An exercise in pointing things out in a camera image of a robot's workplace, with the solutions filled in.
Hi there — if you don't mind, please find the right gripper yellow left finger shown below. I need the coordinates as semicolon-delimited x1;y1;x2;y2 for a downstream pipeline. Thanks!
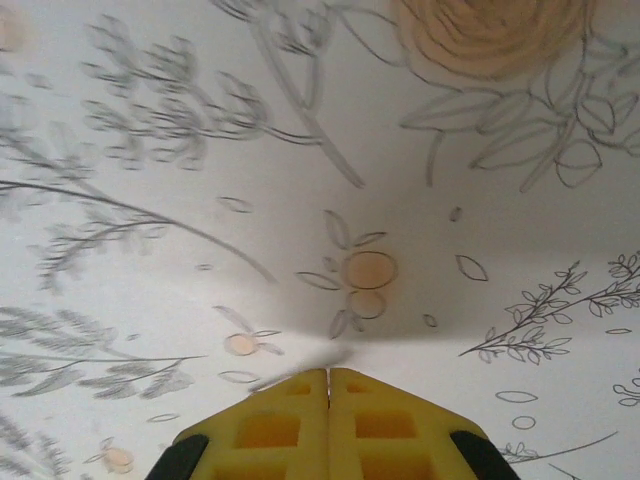
147;368;330;480

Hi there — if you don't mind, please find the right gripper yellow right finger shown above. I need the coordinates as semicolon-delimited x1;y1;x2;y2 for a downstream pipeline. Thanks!
327;367;512;480

